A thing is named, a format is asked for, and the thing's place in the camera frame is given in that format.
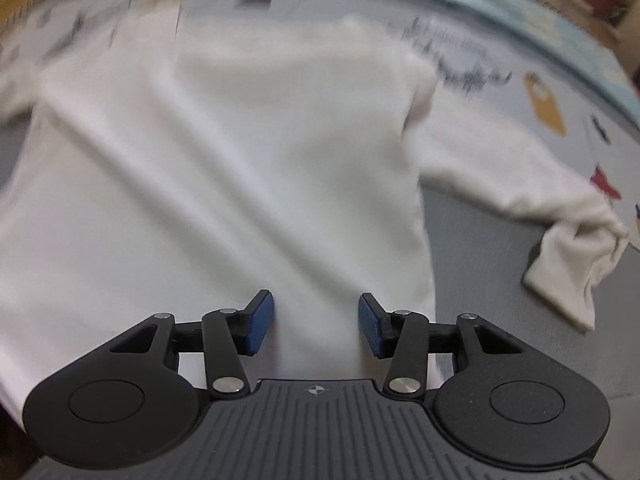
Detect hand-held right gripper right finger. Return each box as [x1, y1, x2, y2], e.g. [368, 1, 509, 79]
[357, 292, 526, 401]

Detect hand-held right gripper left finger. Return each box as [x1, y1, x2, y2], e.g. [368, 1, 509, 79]
[107, 289, 276, 401]

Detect white long-sleeve shirt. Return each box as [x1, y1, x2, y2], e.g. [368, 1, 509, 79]
[0, 12, 631, 426]

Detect printed grey bed sheet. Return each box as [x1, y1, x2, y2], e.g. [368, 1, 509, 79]
[0, 0, 640, 411]

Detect light blue quilt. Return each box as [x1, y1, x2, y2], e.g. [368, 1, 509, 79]
[425, 0, 640, 141]

